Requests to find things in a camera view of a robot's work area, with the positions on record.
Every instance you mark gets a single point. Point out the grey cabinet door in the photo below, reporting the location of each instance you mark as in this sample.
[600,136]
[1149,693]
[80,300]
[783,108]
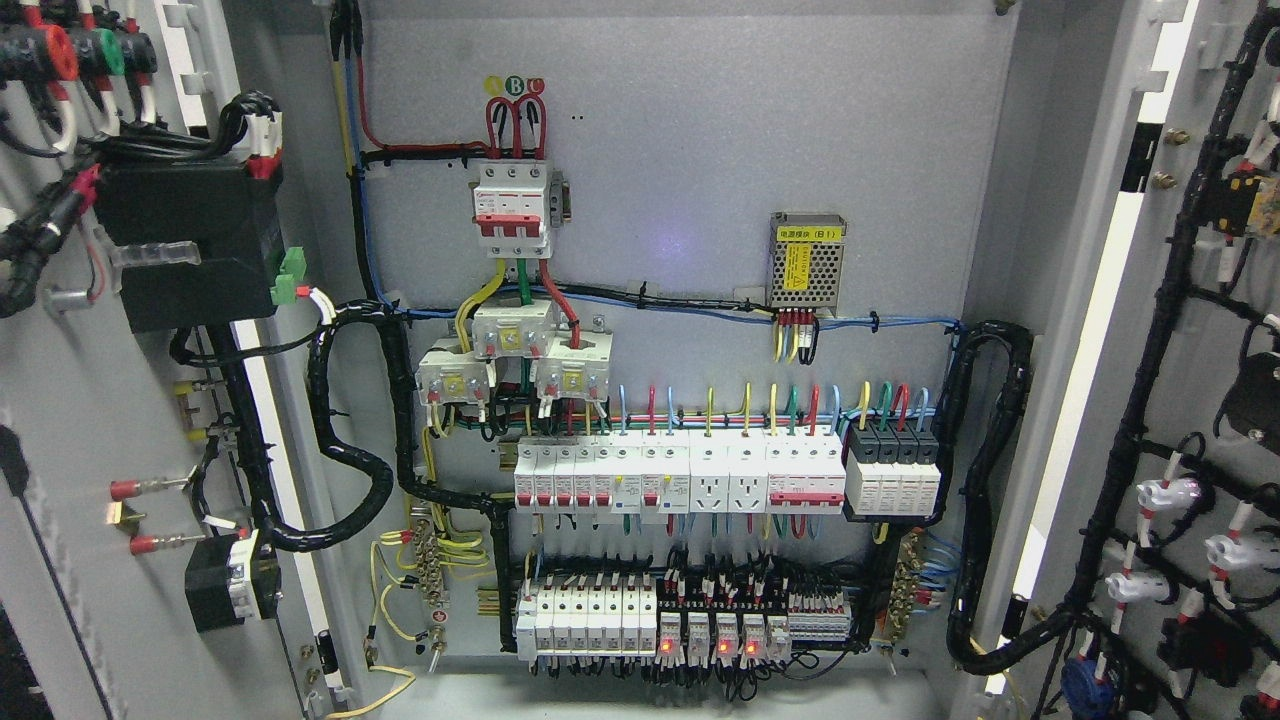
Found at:
[108,634]
[1180,400]

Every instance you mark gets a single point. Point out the grey electrical cabinet body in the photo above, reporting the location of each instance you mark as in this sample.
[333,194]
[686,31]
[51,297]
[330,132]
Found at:
[975,156]

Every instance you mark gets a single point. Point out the white current transformers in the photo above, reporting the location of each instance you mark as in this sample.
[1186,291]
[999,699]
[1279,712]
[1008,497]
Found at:
[517,343]

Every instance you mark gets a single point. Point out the white socket breaker row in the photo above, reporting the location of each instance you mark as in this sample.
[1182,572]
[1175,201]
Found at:
[681,471]

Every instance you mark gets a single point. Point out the red white main breaker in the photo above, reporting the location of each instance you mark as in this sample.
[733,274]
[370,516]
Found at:
[519,205]

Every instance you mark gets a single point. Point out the perforated metal power supply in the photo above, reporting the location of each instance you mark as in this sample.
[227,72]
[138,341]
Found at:
[807,253]

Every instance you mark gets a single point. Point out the white lower breaker row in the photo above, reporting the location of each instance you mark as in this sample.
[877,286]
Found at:
[588,616]

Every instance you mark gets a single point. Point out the relay and terminal row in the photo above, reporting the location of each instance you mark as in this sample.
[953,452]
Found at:
[739,628]

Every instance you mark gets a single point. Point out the black white surge protector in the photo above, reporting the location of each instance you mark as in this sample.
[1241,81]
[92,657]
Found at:
[891,475]

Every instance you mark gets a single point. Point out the black digital power meter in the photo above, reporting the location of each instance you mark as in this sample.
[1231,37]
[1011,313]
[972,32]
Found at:
[197,243]

